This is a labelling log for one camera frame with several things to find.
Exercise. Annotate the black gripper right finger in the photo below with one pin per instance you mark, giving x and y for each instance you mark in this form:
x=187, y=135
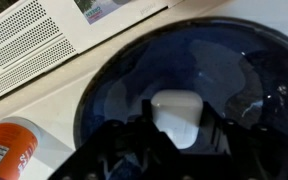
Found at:
x=227, y=137

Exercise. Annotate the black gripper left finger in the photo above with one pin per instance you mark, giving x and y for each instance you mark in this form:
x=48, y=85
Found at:
x=139, y=136

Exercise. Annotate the white earbud case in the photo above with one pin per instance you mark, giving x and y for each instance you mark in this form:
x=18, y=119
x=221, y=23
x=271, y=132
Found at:
x=178, y=114

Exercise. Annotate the dark blue bowl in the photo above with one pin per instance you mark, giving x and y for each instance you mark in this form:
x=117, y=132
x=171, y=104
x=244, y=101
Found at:
x=238, y=66

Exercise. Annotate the orange white pill bottle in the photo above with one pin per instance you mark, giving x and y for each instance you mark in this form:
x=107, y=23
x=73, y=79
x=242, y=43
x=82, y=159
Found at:
x=19, y=138

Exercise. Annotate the green label sticker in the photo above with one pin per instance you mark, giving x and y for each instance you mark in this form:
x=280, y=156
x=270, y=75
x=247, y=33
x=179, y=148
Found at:
x=94, y=10

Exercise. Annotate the white wall air conditioner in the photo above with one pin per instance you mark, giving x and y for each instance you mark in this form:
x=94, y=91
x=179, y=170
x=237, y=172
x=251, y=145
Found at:
x=38, y=35

